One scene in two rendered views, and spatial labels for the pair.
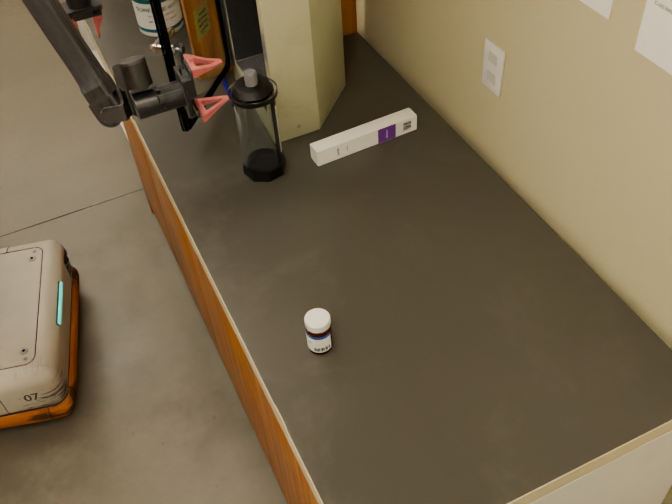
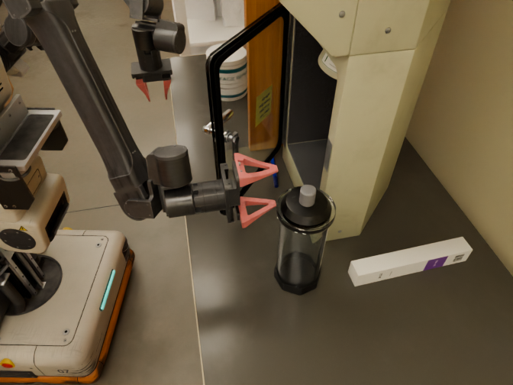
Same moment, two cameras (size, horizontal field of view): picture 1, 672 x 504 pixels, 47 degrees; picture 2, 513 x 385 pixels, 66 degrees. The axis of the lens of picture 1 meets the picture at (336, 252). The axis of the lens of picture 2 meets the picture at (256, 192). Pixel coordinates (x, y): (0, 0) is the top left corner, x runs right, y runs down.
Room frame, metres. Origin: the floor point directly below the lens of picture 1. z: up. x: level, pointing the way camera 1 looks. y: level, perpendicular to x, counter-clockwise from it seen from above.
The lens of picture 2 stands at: (0.93, 0.16, 1.70)
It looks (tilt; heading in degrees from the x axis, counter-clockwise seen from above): 46 degrees down; 10
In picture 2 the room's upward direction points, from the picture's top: straight up
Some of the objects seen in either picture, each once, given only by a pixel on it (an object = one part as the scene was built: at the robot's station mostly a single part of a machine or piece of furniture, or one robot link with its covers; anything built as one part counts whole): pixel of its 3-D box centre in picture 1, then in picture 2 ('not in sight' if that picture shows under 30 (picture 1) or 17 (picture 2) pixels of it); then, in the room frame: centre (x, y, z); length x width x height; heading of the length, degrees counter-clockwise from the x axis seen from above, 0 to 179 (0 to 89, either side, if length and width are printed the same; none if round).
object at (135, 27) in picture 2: not in sight; (146, 36); (1.82, 0.59, 1.27); 0.07 x 0.06 x 0.07; 80
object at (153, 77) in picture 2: (88, 22); (158, 83); (1.82, 0.58, 1.14); 0.07 x 0.07 x 0.09; 23
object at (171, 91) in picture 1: (173, 95); (214, 195); (1.41, 0.32, 1.17); 0.07 x 0.07 x 0.10; 21
